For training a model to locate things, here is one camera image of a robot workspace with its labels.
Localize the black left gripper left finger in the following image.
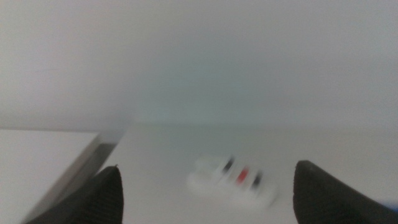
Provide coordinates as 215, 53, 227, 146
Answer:
24, 164, 124, 224

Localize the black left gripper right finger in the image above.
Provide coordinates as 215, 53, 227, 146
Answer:
292, 160, 398, 224

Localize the white adjacent table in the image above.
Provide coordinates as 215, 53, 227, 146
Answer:
0, 129, 121, 224

